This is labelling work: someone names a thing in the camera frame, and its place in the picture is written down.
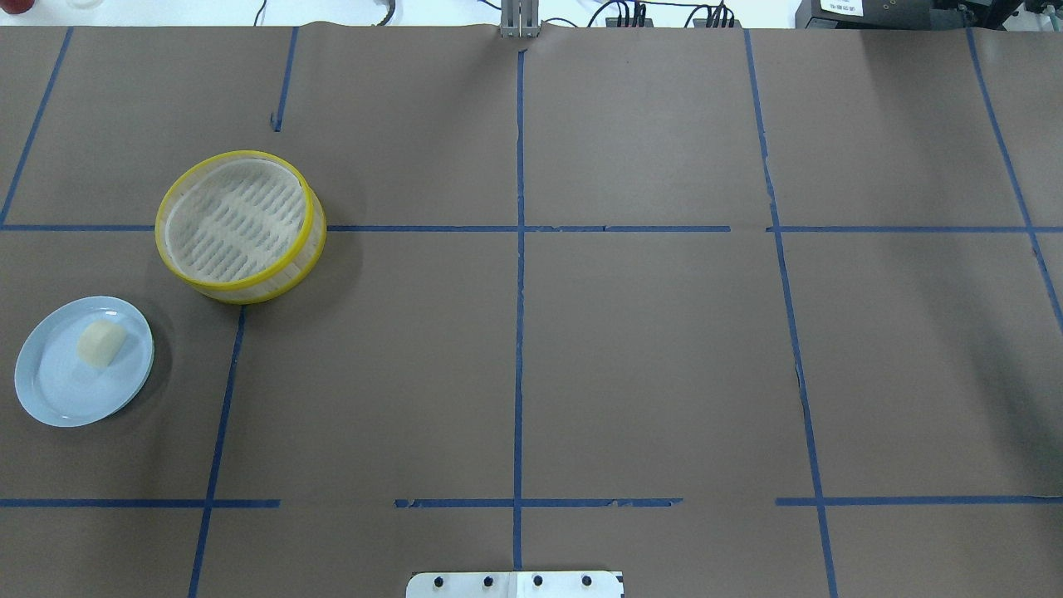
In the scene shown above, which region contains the white steamed bun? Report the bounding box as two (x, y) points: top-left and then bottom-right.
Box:
(75, 319), (128, 370)

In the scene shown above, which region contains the light blue plate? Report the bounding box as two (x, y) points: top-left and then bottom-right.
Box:
(12, 296), (154, 428)

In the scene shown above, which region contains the black device top right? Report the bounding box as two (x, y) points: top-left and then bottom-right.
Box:
(795, 0), (943, 31)

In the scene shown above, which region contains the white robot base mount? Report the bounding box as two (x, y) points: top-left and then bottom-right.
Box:
(405, 571), (625, 597)

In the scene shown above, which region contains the aluminium frame post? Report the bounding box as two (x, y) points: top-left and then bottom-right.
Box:
(497, 0), (541, 38)

